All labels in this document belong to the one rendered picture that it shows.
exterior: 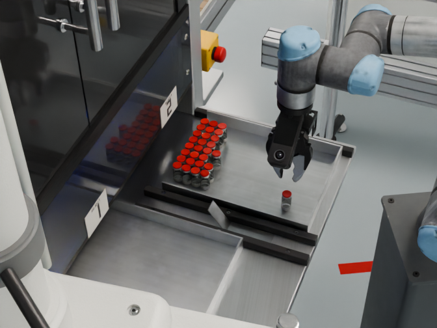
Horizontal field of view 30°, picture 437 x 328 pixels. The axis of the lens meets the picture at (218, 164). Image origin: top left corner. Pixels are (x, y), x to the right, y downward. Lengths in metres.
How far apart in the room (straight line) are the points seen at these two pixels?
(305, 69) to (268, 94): 1.95
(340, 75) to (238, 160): 0.49
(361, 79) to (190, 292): 0.54
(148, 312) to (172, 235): 0.98
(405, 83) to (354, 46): 1.24
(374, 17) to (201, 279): 0.62
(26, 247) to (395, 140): 2.72
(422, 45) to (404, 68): 1.19
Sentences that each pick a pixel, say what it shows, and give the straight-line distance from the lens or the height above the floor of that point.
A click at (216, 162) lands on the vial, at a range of 1.86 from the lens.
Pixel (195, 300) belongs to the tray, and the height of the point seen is 0.88.
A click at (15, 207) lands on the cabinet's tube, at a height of 1.76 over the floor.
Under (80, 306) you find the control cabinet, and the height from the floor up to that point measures 1.58.
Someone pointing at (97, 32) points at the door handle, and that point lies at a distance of 1.31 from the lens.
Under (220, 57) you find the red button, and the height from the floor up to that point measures 1.00.
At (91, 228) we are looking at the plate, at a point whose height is 1.01.
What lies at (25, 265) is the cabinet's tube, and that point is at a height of 1.71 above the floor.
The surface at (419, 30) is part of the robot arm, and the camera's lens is 1.57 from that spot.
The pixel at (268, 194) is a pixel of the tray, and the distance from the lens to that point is 1.83.
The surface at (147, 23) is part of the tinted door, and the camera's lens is 1.65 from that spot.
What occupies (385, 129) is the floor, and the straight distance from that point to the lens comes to 3.33.
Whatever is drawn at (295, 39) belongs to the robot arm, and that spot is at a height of 1.34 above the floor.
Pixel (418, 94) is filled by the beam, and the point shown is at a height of 0.47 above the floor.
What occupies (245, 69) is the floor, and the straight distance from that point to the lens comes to 3.57.
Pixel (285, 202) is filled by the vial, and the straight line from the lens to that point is 1.78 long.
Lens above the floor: 2.22
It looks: 45 degrees down
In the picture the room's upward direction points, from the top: 1 degrees counter-clockwise
